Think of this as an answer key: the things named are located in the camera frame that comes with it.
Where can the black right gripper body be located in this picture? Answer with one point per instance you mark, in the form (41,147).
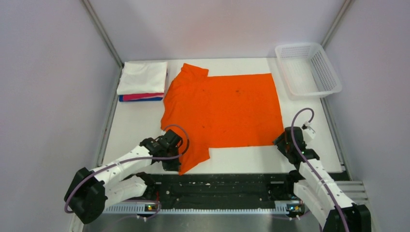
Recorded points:
(283,146)

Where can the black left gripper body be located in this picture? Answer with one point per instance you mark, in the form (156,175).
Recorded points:
(170,164)

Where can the orange t-shirt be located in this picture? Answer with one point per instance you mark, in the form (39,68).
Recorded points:
(220,112)

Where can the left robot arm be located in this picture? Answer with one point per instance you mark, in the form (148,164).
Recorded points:
(93,191)

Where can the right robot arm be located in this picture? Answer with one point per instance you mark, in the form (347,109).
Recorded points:
(312,184)

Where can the folded magenta t-shirt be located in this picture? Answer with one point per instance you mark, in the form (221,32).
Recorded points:
(143,95)

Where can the folded blue t-shirt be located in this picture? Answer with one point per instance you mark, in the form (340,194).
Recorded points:
(122,98)

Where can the white plastic basket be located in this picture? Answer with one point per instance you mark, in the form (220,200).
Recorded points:
(307,72)

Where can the folded white t-shirt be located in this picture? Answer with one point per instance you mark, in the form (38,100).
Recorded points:
(142,77)

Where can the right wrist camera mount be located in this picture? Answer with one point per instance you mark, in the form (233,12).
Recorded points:
(308,132)

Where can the white cable duct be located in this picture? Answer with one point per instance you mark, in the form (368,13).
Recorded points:
(282,208)

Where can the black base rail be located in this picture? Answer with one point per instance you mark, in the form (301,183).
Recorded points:
(220,191)

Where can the right aluminium frame post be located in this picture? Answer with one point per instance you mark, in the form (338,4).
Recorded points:
(336,22)

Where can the aluminium frame post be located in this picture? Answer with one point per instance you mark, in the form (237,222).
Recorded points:
(336,22)
(101,31)

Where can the left aluminium frame post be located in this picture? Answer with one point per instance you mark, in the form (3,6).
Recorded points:
(101,31)

